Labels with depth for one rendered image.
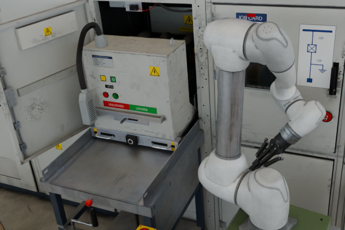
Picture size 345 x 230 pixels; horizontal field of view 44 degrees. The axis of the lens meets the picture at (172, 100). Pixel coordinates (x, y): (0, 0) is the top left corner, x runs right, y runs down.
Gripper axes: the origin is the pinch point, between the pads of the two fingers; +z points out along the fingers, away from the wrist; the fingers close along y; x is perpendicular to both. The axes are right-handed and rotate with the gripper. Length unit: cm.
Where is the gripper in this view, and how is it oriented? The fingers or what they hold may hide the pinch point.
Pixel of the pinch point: (254, 166)
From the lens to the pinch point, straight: 205.6
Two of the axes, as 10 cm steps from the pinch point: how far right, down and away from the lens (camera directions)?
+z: -6.2, 6.9, 3.8
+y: 4.0, 6.9, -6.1
